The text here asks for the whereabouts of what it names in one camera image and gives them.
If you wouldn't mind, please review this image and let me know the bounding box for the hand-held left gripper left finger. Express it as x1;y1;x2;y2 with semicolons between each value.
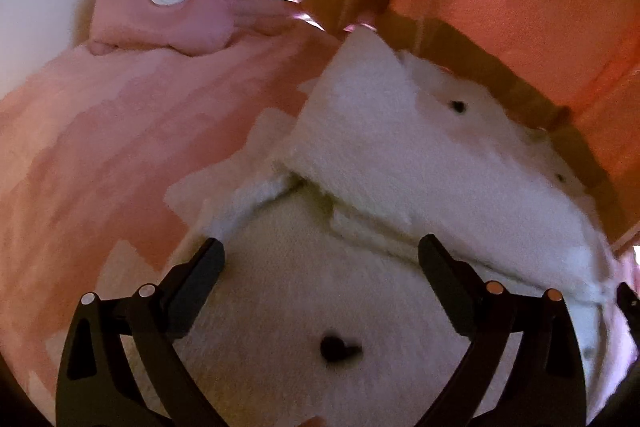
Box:
56;237;226;427

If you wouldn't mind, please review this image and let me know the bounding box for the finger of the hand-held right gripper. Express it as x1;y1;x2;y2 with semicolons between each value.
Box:
617;282;640;339

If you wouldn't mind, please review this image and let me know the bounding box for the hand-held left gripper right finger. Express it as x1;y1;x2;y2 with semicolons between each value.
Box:
417;234;587;427

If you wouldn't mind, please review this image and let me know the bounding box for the pink bow print blanket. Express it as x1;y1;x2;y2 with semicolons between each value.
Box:
0;27;351;413

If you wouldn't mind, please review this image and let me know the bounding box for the pink plush toy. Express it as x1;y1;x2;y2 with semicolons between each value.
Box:
90;0;321;56

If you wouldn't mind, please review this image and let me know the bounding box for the white fleece garment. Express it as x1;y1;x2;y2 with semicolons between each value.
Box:
97;29;632;427

